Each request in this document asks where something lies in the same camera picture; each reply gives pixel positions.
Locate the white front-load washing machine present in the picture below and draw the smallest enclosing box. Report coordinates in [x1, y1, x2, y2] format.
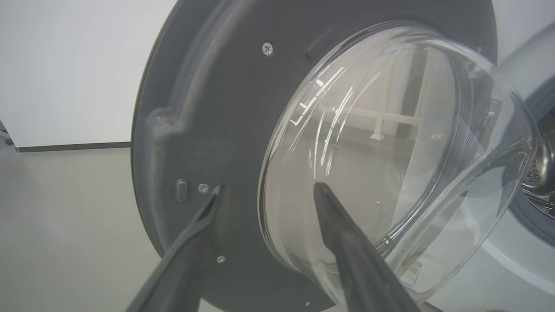
[427, 0, 555, 312]

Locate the black round glass washer door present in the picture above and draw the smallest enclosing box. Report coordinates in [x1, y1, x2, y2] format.
[131, 0, 542, 312]

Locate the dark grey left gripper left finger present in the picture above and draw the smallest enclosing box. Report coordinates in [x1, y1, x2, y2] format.
[126, 184, 226, 312]

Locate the blue energy label sticker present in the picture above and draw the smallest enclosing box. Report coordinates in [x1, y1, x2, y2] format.
[399, 260, 423, 289]

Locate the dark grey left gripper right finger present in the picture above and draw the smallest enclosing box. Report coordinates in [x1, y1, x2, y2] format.
[313, 182, 421, 312]

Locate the stainless steel washing machine drum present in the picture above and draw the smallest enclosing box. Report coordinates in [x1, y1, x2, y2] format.
[520, 108, 555, 208]

